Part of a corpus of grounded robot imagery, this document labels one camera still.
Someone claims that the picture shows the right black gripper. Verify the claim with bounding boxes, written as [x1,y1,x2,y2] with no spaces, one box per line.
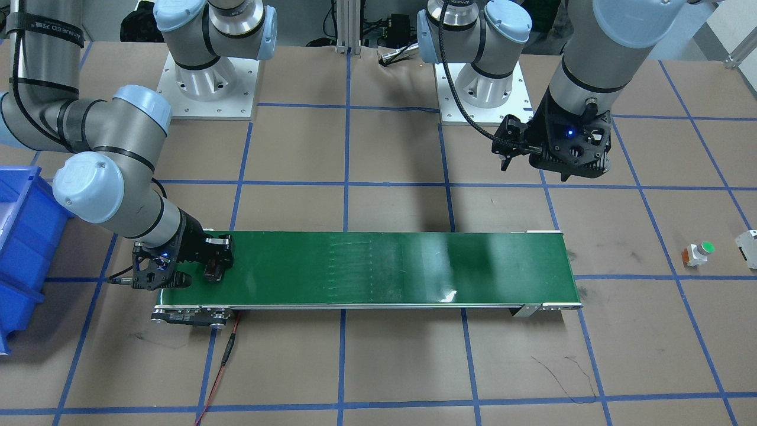
[131,210,234,291]

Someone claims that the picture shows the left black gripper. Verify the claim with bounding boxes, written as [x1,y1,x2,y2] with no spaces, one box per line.
[528,95,612,181]

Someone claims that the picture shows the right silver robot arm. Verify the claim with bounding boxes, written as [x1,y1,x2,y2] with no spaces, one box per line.
[2,1,278,291]

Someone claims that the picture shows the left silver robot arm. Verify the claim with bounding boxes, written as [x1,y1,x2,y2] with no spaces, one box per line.
[416,1,684,181]

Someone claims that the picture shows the green conveyor belt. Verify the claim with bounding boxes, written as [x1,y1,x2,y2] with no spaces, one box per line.
[151,230,582,327]

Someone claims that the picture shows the blue plastic bin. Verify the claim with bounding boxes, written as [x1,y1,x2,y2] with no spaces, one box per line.
[1,166,73,356]

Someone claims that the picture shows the white red circuit breaker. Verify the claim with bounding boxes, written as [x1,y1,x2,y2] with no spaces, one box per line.
[735,230,757,270]

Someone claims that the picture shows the red black motor cable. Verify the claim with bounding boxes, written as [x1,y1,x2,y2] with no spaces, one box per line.
[194,312,243,426]

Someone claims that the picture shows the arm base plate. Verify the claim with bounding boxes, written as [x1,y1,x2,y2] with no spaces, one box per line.
[156,54,261,121]
[434,62,533,127]

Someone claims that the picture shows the green push button switch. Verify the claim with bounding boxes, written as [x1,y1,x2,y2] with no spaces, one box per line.
[681,241,716,267]

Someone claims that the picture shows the aluminium frame post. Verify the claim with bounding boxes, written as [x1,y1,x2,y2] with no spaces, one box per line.
[335,0,363,56]

